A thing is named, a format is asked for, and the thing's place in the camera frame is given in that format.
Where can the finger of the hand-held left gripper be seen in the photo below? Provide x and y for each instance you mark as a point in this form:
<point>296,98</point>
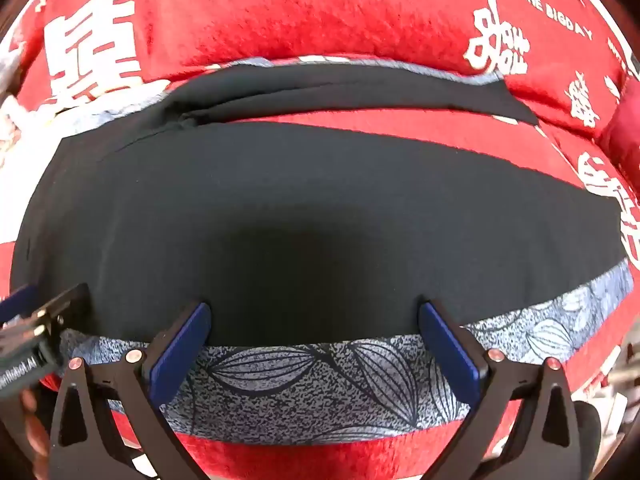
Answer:
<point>17,300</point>
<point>65,305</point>

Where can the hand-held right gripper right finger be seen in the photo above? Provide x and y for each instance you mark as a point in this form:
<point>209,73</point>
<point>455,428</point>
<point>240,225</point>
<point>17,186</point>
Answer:
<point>450,355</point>

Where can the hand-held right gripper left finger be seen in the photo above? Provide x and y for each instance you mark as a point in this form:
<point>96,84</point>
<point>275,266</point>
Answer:
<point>180,352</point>

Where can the black pants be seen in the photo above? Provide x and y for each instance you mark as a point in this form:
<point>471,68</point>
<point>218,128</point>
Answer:
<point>300,210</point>

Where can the person's left hand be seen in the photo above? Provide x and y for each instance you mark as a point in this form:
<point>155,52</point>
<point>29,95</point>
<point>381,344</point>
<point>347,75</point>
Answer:
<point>34,430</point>

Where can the blue-grey leaf pattern sheet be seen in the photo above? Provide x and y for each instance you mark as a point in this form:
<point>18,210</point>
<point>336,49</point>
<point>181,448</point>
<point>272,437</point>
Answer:
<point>300,385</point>

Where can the red printed pillow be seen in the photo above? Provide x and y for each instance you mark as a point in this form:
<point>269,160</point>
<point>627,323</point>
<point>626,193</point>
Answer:
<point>622,130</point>

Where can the red printed blanket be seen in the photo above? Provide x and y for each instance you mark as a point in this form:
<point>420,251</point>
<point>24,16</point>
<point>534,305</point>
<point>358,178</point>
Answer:
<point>310,15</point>

